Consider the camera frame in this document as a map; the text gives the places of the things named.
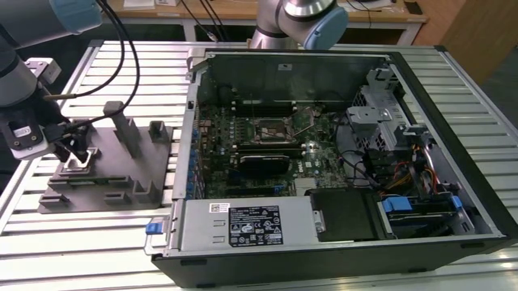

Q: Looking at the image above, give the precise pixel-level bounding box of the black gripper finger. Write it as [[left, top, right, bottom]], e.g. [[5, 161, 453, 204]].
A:
[[53, 139, 74, 164], [71, 125, 95, 166]]

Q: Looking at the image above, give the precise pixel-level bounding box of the silver square CPU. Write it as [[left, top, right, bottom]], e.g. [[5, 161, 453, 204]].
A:
[[63, 156, 94, 173]]

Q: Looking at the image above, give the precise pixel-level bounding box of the metal socket cover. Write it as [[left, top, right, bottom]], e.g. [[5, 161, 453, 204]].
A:
[[285, 104, 320, 136]]

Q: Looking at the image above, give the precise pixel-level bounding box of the black CPU socket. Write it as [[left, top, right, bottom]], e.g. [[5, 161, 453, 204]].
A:
[[250, 116, 297, 145]]

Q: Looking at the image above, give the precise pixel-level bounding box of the grey parts rack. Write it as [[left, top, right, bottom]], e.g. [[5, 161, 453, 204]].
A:
[[37, 101, 175, 215]]

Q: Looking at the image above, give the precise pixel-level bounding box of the silver power supply unit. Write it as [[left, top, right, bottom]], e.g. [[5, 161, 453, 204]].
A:
[[178, 196, 321, 252]]

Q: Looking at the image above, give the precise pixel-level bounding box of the black expansion slot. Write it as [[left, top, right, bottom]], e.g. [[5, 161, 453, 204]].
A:
[[226, 186, 284, 196]]

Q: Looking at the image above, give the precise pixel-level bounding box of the small black graphics card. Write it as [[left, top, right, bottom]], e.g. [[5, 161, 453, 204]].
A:
[[238, 154, 292, 176]]

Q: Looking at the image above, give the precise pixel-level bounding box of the black RAM slot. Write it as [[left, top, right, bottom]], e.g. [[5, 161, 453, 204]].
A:
[[234, 107, 300, 118], [237, 142, 302, 152], [238, 149, 304, 158], [234, 101, 297, 109]]

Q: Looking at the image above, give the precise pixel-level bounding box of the black power supply label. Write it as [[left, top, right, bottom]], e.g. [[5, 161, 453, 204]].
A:
[[229, 205, 285, 246]]

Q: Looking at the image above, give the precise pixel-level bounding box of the small silver heat sink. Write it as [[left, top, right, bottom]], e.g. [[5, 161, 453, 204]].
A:
[[294, 178, 320, 196]]

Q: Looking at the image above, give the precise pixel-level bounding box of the green motherboard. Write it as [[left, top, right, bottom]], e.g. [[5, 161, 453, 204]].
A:
[[194, 99, 353, 198]]

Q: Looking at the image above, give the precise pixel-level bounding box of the black open PC case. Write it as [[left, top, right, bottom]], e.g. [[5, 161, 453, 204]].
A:
[[143, 45, 518, 289]]

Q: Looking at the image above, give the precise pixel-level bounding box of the black plastic shroud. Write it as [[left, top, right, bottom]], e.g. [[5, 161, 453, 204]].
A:
[[306, 187, 386, 243]]

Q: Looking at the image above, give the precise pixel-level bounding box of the silver metal drive cage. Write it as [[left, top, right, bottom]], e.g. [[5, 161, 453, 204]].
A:
[[346, 68, 437, 152]]

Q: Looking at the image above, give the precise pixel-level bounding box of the blue disk carrier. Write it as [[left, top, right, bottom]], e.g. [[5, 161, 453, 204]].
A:
[[380, 195, 465, 240]]

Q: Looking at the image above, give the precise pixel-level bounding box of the wooden cabinet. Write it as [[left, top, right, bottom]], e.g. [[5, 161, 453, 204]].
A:
[[414, 0, 518, 82]]

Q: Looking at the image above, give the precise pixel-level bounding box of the black camera cable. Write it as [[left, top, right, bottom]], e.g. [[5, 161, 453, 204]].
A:
[[71, 0, 141, 128]]

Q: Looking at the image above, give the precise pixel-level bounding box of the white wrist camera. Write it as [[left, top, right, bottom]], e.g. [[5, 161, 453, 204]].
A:
[[0, 116, 58, 161]]

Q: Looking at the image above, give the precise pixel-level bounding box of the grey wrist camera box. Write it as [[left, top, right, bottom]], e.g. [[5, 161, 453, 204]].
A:
[[25, 59, 62, 84]]

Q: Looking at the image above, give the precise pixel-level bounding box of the silver case latch handle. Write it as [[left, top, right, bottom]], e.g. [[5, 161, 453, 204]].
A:
[[186, 48, 209, 81]]

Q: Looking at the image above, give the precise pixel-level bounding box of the hanging cable silver plug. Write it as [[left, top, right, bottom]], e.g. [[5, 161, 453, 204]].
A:
[[178, 0, 230, 42]]

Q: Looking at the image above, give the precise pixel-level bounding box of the black wire bundle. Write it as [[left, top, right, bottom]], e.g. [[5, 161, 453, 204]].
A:
[[338, 148, 384, 190]]

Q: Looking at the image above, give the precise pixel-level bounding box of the yellow wire bundle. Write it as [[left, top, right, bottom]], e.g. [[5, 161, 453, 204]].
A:
[[380, 178, 410, 192]]

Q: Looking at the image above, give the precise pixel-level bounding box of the orange flat wire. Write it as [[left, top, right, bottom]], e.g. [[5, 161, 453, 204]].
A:
[[428, 168, 441, 195]]

